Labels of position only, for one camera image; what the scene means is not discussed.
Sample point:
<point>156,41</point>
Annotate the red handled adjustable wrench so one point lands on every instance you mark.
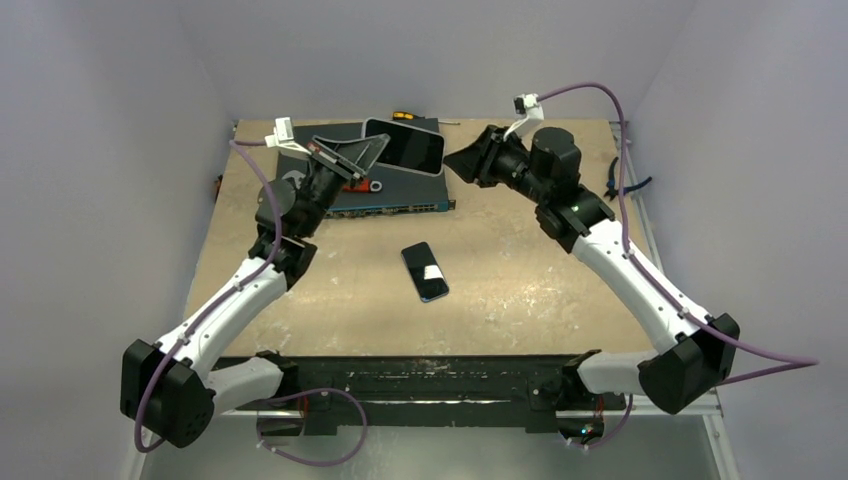
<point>364,186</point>

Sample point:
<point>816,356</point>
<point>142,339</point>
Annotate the blue handled cutting pliers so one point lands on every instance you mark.
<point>613,190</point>

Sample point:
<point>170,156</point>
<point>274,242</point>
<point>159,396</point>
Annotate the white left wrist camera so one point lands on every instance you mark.
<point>282,139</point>

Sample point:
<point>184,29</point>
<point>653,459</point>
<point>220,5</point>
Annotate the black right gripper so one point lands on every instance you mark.
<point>494,153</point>

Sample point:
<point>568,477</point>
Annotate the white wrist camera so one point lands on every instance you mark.
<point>282,139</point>
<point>530,114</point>

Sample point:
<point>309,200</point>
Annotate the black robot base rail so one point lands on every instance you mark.
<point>536,393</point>

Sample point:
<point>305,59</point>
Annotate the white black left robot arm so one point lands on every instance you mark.
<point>171,388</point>

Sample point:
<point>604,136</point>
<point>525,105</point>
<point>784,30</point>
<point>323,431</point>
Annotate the phone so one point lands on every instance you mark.
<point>415,145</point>

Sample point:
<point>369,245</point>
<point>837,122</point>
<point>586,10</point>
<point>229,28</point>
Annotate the yellow black screwdriver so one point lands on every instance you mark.
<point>404,115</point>

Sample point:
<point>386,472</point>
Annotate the blue smartphone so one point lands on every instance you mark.
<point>425,272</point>

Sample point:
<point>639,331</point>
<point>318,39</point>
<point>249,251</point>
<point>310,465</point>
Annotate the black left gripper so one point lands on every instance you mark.
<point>350,160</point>

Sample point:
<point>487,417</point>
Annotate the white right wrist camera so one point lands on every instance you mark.
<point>530,114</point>

